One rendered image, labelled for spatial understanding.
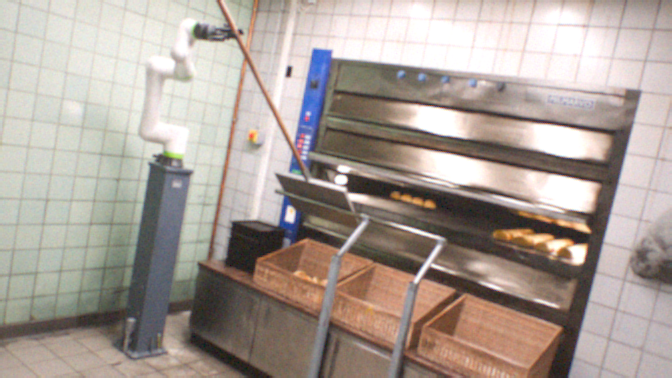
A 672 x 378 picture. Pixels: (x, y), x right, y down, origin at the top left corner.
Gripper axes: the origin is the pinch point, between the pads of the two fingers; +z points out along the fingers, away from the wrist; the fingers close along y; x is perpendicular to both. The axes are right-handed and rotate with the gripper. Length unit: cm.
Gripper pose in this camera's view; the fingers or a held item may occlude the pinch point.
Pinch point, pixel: (235, 33)
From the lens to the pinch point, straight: 281.8
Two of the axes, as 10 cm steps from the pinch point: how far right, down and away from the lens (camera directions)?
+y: -5.4, 7.1, -4.5
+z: 7.8, 2.3, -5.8
